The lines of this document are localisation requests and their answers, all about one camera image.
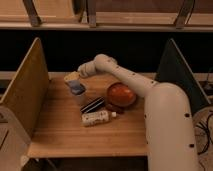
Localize red orange bowl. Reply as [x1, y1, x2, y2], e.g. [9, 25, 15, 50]
[107, 82, 137, 107]

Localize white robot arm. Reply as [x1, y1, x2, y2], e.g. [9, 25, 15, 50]
[64, 54, 199, 171]

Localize wooden back shelf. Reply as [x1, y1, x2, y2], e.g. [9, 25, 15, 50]
[0, 0, 213, 33]

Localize black cables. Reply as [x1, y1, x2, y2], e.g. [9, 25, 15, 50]
[194, 109, 213, 156]

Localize left wooden side panel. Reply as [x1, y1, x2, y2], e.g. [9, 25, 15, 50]
[0, 38, 49, 141]

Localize white cup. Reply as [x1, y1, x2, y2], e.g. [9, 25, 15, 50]
[72, 89, 86, 106]

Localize right dark side panel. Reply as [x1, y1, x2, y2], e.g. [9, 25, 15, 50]
[155, 39, 211, 115]

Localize black striped flat box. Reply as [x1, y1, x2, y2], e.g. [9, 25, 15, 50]
[80, 97, 105, 113]

